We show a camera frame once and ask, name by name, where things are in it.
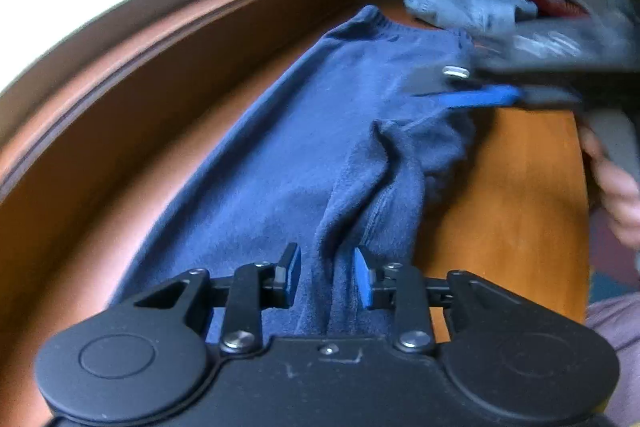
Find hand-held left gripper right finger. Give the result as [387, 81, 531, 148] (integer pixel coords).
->
[353, 246, 506, 354]

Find person's right hand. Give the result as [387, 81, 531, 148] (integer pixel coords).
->
[580, 124, 640, 254]

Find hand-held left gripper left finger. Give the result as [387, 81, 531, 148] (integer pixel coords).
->
[132, 243, 302, 354]

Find person's purple pants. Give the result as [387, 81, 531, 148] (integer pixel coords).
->
[584, 297, 640, 415]

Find dark blue pants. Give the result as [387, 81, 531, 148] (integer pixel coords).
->
[110, 5, 478, 338]

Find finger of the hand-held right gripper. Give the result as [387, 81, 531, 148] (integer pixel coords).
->
[407, 63, 531, 108]

